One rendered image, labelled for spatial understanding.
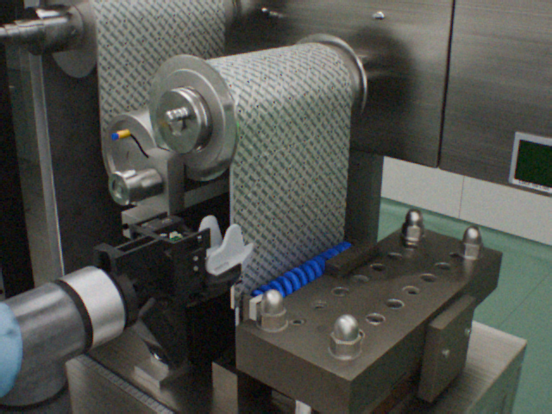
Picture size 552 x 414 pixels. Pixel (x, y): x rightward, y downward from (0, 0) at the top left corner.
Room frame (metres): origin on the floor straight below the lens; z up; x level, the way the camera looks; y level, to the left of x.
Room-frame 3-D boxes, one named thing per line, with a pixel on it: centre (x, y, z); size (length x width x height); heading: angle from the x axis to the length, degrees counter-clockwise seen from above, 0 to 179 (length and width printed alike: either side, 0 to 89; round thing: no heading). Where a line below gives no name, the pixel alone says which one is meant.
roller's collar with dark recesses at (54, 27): (0.89, 0.30, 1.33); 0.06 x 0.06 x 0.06; 51
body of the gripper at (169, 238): (0.62, 0.13, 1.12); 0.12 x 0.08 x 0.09; 141
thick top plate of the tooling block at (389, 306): (0.76, -0.14, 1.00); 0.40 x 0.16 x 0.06; 141
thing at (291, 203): (0.80, -0.02, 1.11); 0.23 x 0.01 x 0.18; 140
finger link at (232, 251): (0.69, 0.05, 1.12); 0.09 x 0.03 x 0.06; 139
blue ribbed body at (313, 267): (0.79, -0.04, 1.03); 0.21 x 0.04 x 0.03; 141
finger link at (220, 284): (0.65, 0.07, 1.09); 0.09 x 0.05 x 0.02; 139
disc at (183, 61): (0.75, 0.10, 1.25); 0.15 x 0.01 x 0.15; 50
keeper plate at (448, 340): (0.72, -0.23, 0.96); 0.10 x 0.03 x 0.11; 141
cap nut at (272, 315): (0.66, 0.00, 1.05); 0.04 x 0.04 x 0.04
